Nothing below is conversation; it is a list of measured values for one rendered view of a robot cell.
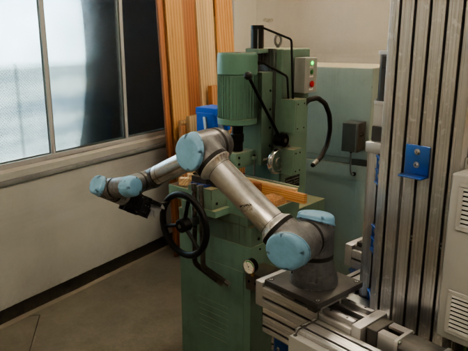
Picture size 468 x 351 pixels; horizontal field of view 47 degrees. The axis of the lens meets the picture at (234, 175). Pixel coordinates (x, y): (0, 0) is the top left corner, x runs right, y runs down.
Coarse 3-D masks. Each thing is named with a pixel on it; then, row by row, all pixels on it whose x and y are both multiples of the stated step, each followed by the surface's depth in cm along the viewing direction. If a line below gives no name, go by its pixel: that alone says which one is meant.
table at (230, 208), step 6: (174, 186) 251; (180, 186) 250; (186, 186) 250; (180, 198) 250; (228, 204) 230; (282, 204) 223; (288, 204) 225; (294, 204) 228; (210, 210) 225; (216, 210) 225; (222, 210) 226; (228, 210) 229; (234, 210) 229; (282, 210) 222; (288, 210) 226; (294, 210) 229; (210, 216) 225; (216, 216) 224
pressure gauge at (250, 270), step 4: (244, 260) 221; (248, 260) 220; (252, 260) 220; (244, 264) 222; (248, 264) 220; (252, 264) 219; (256, 264) 220; (244, 268) 222; (248, 268) 221; (252, 268) 219; (256, 268) 220; (248, 272) 221; (252, 272) 219
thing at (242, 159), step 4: (244, 148) 249; (248, 148) 249; (232, 152) 242; (236, 152) 242; (240, 152) 242; (244, 152) 242; (248, 152) 244; (252, 152) 246; (232, 156) 239; (236, 156) 238; (240, 156) 240; (244, 156) 243; (248, 156) 244; (232, 160) 240; (236, 160) 239; (240, 160) 241; (244, 160) 243; (248, 160) 245; (252, 160) 247; (236, 164) 239; (240, 164) 241; (244, 164) 243; (248, 164) 245; (252, 164) 248
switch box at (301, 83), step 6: (300, 60) 244; (306, 60) 243; (312, 60) 246; (300, 66) 245; (306, 66) 244; (300, 72) 245; (306, 72) 244; (300, 78) 246; (306, 78) 245; (312, 78) 249; (294, 84) 249; (300, 84) 246; (306, 84) 246; (294, 90) 249; (300, 90) 247; (306, 90) 247; (312, 90) 250
